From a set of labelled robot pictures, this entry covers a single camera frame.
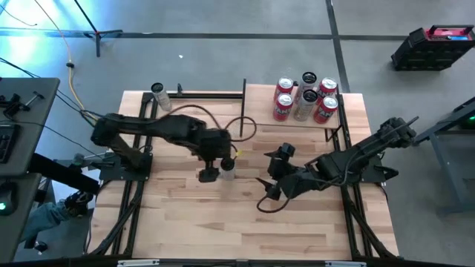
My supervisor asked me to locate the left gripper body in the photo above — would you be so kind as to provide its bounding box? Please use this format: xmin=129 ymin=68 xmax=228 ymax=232
xmin=197 ymin=159 xmax=220 ymax=183

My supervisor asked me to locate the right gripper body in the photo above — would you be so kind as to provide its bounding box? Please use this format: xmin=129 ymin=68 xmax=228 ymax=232
xmin=266 ymin=143 xmax=298 ymax=200

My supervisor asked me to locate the tall white Celsius can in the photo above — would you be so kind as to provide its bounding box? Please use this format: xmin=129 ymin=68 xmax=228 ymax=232
xmin=294 ymin=88 xmax=319 ymax=122
xmin=219 ymin=156 xmax=237 ymax=182
xmin=293 ymin=71 xmax=318 ymax=98
xmin=150 ymin=82 xmax=174 ymax=112

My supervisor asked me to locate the red Fanta can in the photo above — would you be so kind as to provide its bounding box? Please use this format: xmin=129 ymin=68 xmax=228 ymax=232
xmin=312 ymin=96 xmax=339 ymax=125
xmin=315 ymin=76 xmax=338 ymax=105
xmin=274 ymin=76 xmax=295 ymax=103
xmin=272 ymin=92 xmax=295 ymax=122

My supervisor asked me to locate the wooden shelf with black legs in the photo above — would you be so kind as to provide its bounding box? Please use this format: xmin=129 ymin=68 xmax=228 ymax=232
xmin=239 ymin=78 xmax=344 ymax=142

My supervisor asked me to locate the person's foot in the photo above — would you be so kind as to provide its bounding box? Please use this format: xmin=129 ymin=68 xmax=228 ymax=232
xmin=63 ymin=191 xmax=94 ymax=218

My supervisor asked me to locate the black desk beam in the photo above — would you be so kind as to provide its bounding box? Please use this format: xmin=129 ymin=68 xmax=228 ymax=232
xmin=28 ymin=152 xmax=102 ymax=196

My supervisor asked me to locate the grey side table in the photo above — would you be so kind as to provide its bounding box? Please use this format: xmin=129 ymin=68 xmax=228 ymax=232
xmin=408 ymin=96 xmax=475 ymax=216

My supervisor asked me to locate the person's leg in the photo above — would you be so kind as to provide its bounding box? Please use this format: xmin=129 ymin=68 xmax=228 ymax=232
xmin=20 ymin=200 xmax=71 ymax=244

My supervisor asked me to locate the black light stand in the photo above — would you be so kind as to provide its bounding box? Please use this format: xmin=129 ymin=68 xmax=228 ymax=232
xmin=73 ymin=0 xmax=124 ymax=59

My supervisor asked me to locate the black and red toolbox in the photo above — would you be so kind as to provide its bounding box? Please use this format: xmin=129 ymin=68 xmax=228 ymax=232
xmin=390 ymin=24 xmax=475 ymax=72

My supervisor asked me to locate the black device with green light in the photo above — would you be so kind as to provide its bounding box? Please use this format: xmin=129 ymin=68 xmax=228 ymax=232
xmin=459 ymin=111 xmax=475 ymax=131

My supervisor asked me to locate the black keyboard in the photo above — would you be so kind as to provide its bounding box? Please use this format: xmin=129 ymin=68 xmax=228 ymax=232
xmin=0 ymin=124 xmax=22 ymax=163

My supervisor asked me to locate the low grey desk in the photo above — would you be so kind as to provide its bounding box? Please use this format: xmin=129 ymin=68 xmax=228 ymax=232
xmin=0 ymin=173 xmax=42 ymax=263

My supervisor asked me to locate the black computer mouse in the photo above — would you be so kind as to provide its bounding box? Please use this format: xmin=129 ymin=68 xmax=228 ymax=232
xmin=0 ymin=183 xmax=19 ymax=217

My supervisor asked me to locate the black clamp tool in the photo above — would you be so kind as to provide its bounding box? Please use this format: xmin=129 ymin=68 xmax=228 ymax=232
xmin=0 ymin=90 xmax=45 ymax=116

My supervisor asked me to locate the black metal table frame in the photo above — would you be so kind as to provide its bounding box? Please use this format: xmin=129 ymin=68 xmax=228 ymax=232
xmin=87 ymin=82 xmax=401 ymax=267

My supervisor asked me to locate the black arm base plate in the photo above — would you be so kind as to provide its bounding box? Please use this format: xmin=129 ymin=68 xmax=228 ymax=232
xmin=332 ymin=154 xmax=400 ymax=185
xmin=99 ymin=152 xmax=153 ymax=182

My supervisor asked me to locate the yellow floor cable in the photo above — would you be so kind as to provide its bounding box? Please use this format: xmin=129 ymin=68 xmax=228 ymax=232
xmin=34 ymin=0 xmax=101 ymax=123

